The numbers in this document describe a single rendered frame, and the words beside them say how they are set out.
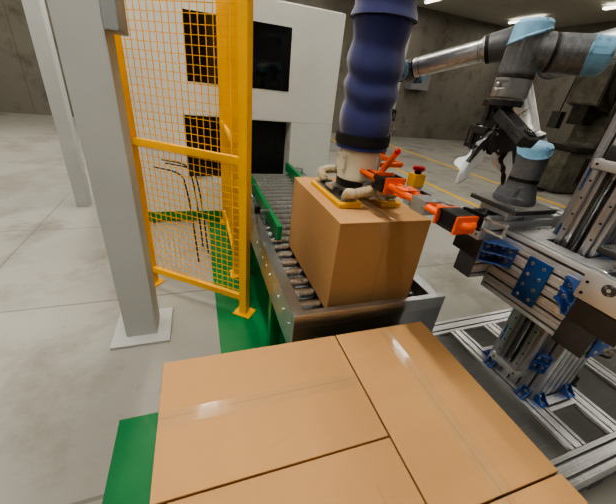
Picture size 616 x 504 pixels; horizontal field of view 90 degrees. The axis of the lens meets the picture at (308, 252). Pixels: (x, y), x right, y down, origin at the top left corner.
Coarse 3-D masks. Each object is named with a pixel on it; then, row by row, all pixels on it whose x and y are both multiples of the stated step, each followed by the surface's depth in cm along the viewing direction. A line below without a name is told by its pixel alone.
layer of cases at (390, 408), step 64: (192, 384) 93; (256, 384) 95; (320, 384) 97; (384, 384) 100; (448, 384) 102; (192, 448) 77; (256, 448) 78; (320, 448) 80; (384, 448) 82; (448, 448) 83; (512, 448) 85
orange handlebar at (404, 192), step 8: (384, 160) 158; (368, 176) 122; (392, 184) 109; (400, 184) 110; (400, 192) 104; (408, 192) 106; (416, 192) 103; (408, 200) 101; (432, 208) 91; (464, 224) 81; (472, 224) 81
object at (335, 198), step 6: (312, 180) 148; (318, 180) 147; (330, 180) 140; (318, 186) 141; (324, 186) 139; (324, 192) 135; (330, 192) 133; (336, 192) 133; (342, 192) 129; (330, 198) 129; (336, 198) 128; (336, 204) 124; (342, 204) 122; (348, 204) 123; (354, 204) 124; (360, 204) 125
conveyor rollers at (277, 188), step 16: (256, 176) 299; (272, 176) 304; (288, 176) 310; (272, 192) 263; (288, 192) 268; (272, 208) 231; (288, 208) 235; (288, 224) 204; (272, 240) 183; (288, 240) 186; (288, 256) 170; (288, 272) 153; (304, 288) 142; (304, 304) 132; (320, 304) 134
